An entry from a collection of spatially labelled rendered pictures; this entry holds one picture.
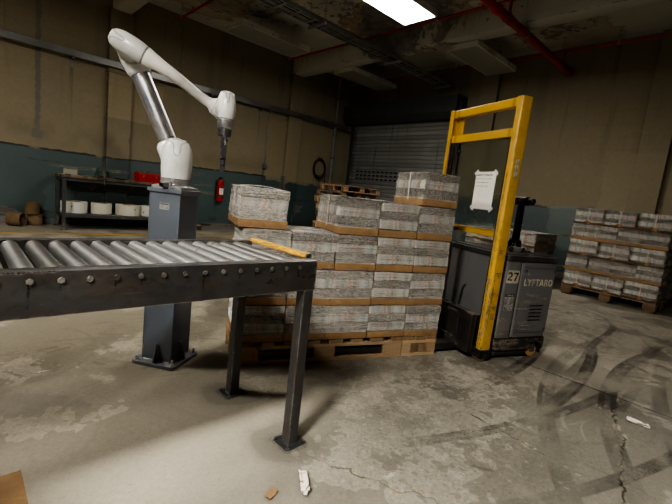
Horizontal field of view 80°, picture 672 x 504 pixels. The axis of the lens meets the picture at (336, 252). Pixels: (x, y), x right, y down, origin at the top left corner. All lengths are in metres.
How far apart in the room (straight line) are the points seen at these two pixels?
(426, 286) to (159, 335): 1.74
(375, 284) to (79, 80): 7.16
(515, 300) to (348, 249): 1.38
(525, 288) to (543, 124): 6.06
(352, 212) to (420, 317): 0.93
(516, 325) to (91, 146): 7.61
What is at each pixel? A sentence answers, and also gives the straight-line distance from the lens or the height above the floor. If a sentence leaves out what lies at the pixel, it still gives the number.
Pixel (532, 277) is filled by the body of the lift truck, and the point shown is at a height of 0.63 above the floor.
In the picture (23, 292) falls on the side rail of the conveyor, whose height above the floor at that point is 0.75.
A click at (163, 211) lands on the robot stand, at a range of 2.39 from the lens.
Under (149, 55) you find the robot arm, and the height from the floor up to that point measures 1.67.
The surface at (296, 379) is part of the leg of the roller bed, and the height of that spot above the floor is 0.30.
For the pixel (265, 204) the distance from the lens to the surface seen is 2.35.
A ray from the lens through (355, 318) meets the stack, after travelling 2.70.
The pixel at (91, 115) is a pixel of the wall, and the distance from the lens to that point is 8.80.
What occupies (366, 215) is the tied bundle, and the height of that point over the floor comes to 0.96.
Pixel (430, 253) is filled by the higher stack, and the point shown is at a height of 0.74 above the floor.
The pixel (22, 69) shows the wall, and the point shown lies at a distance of 8.71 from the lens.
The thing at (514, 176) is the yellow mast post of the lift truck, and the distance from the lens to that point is 3.01.
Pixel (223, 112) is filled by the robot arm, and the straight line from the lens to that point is 2.48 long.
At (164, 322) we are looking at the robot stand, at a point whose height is 0.26.
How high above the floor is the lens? 1.07
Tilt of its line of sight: 8 degrees down
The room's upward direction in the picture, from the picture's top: 7 degrees clockwise
